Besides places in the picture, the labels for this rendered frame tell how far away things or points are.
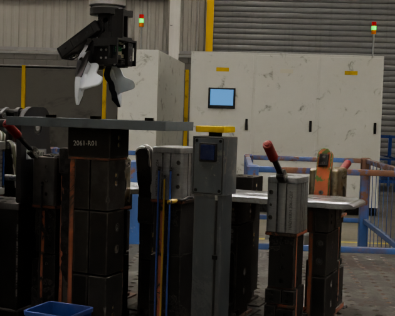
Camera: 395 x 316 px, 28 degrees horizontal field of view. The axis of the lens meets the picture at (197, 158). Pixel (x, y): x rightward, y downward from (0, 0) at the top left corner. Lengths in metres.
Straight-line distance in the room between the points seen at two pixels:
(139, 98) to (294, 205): 8.43
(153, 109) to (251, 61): 1.37
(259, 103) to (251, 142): 0.50
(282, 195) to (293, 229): 0.07
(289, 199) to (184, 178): 0.24
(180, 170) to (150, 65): 8.31
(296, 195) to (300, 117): 8.34
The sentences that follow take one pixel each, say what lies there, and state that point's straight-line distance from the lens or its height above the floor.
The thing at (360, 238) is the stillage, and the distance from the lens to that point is 5.10.
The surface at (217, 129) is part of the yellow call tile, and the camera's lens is 1.49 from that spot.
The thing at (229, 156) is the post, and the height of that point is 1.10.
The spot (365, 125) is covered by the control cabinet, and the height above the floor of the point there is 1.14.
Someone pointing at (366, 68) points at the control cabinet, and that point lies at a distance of 10.06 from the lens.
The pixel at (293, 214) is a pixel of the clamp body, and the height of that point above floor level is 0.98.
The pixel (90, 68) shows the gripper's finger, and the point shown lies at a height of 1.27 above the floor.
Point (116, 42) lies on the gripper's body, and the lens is 1.58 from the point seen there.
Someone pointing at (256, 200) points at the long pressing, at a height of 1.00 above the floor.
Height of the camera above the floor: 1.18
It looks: 3 degrees down
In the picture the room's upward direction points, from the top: 2 degrees clockwise
